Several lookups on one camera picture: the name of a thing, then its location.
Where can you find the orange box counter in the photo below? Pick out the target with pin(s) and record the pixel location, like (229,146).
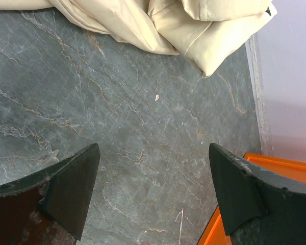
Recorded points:
(214,232)

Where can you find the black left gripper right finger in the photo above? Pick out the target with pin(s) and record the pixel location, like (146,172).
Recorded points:
(257,206)

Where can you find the beige crumpled cloth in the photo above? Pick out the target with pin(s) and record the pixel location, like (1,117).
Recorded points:
(203,32)

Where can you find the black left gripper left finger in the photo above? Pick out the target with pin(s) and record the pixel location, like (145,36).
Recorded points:
(50,206)

